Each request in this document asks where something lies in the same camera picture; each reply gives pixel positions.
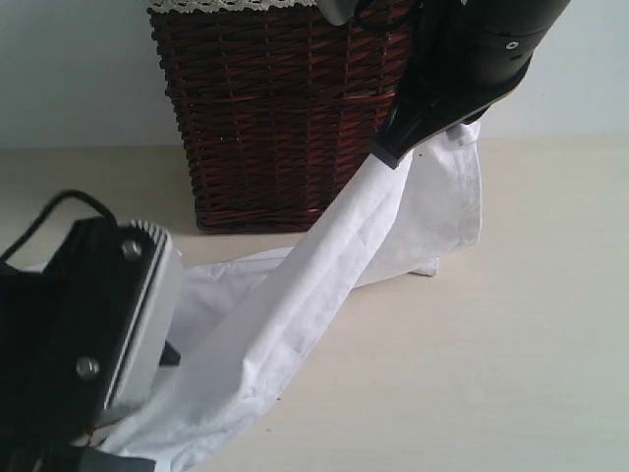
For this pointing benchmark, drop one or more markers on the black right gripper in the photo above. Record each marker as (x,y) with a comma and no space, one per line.
(459,67)

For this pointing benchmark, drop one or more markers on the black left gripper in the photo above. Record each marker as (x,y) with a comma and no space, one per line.
(88,457)

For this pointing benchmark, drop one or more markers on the white t-shirt red lettering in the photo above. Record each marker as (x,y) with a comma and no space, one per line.
(245,327)

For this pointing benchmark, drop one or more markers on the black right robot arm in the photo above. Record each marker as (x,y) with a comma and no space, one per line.
(532,18)

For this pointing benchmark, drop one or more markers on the dark red wicker basket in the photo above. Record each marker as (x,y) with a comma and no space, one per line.
(276,109)

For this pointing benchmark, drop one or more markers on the beige lace basket liner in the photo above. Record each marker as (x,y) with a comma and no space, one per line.
(214,6)

